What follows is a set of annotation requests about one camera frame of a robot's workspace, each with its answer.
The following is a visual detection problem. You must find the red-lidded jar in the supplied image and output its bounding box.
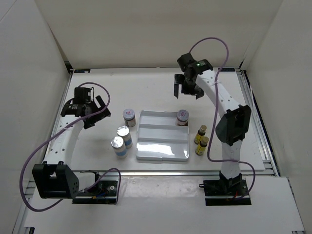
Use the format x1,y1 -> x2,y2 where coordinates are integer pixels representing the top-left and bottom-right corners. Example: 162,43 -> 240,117
122,109 -> 136,127
176,109 -> 190,126

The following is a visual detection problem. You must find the silver-lidded shaker front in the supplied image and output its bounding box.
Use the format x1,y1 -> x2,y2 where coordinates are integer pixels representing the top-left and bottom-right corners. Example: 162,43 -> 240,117
111,136 -> 127,158

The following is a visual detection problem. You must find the silver-lidded shaker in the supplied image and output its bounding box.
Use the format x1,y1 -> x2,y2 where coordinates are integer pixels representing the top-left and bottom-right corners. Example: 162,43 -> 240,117
117,125 -> 133,149
111,136 -> 127,158

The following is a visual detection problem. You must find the silver-lidded shaker back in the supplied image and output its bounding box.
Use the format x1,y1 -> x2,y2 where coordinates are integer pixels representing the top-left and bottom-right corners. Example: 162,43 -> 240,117
117,125 -> 133,149

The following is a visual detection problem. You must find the yellow sauce bottle back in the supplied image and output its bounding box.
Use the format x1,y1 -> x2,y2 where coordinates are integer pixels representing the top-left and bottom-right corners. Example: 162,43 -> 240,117
194,125 -> 207,144

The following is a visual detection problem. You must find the yellow sauce bottle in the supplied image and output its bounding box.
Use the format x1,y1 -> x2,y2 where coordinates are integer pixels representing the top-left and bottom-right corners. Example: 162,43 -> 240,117
194,125 -> 207,144
195,136 -> 209,156

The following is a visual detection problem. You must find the yellow sauce bottle front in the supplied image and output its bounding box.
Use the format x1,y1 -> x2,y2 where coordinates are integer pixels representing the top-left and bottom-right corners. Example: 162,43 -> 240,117
195,136 -> 209,156

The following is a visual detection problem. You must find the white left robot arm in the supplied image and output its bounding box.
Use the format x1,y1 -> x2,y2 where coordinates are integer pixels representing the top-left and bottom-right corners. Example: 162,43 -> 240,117
32,87 -> 111,199

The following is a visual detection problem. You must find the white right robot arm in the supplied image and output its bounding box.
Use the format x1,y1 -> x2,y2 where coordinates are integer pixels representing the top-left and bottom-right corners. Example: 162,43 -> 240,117
174,53 -> 251,197

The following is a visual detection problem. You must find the blue label right corner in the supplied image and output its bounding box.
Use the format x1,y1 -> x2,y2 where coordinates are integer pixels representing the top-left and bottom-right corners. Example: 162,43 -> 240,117
219,68 -> 236,72

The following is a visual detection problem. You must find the blue label corner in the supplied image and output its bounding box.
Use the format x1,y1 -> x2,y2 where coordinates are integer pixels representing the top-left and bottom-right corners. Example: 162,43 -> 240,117
219,68 -> 236,72
74,69 -> 91,74

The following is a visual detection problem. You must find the blue label left corner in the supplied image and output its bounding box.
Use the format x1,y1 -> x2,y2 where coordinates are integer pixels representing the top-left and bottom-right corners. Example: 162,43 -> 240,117
74,69 -> 91,74

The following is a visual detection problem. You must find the white compartment tray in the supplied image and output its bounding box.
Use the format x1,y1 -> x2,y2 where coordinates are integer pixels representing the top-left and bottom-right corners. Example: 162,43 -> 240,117
136,111 -> 190,162

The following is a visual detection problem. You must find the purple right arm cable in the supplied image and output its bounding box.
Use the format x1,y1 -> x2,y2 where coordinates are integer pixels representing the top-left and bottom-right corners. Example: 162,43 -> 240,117
189,37 -> 256,201

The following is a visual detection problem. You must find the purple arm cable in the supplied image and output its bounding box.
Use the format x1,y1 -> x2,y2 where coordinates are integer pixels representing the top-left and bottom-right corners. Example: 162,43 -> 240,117
19,82 -> 121,212
189,37 -> 256,201

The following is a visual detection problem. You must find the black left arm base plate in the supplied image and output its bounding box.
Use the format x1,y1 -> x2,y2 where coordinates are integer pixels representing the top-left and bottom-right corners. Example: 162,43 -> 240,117
72,170 -> 121,205

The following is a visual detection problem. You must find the aluminium front rail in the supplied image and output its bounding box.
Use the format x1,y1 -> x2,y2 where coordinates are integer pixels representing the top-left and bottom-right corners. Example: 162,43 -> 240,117
68,169 -> 224,176

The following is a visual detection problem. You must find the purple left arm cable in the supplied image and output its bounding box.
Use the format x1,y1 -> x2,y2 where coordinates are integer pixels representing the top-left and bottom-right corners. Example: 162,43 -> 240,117
19,82 -> 121,212

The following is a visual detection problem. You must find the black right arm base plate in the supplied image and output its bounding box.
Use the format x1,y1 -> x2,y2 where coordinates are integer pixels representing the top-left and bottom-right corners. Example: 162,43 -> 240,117
199,179 -> 252,206

